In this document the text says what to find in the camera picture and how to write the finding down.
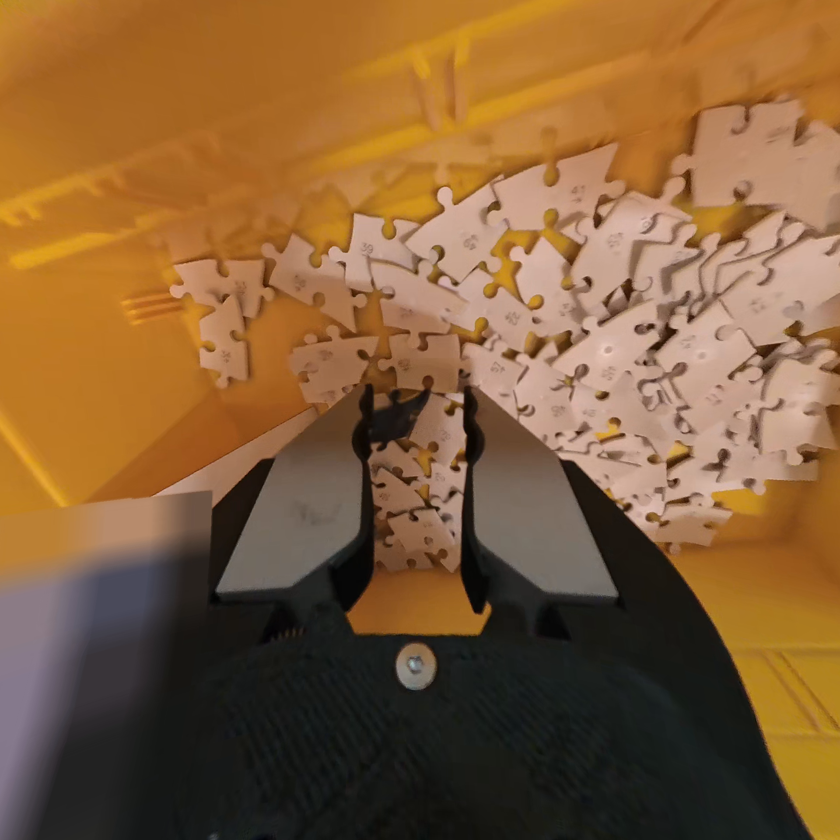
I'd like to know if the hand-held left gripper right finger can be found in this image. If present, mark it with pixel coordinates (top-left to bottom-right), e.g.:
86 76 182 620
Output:
461 385 620 616

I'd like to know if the pile of white puzzle pieces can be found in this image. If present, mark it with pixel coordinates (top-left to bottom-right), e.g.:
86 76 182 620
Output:
167 98 840 572

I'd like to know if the dark blue jigsaw piece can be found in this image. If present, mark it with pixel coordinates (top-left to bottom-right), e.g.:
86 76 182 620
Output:
371 387 434 450

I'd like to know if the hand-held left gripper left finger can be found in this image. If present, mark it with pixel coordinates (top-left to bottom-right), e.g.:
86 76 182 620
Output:
215 385 376 616

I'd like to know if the yellow plastic bin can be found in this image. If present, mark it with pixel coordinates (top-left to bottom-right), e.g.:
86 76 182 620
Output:
0 0 840 840

